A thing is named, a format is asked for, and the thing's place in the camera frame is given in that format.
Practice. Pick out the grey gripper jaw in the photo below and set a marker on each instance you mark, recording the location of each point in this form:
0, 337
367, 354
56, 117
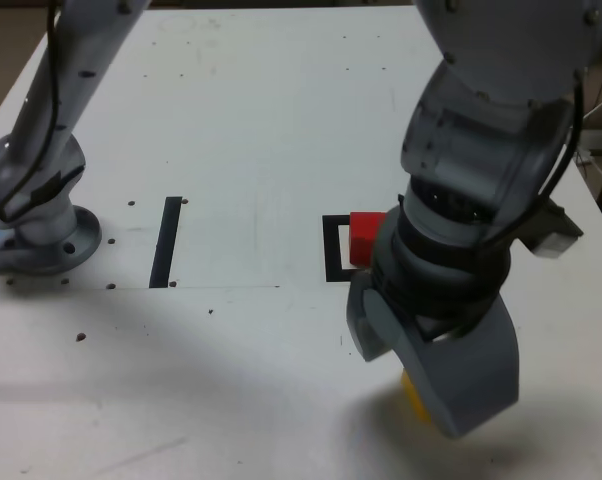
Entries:
358, 325
471, 380

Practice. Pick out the yellow cube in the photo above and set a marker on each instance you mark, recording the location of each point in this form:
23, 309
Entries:
413, 395

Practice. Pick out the red cube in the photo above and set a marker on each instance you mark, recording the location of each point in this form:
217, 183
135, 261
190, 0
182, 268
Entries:
363, 235

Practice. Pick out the black tape square outline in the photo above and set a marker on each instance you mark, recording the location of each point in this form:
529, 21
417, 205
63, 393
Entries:
331, 250

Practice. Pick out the black tape strip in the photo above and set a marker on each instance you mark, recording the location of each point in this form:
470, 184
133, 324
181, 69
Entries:
165, 245

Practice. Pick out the grey gripper camera box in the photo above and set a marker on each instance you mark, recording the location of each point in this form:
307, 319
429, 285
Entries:
556, 235

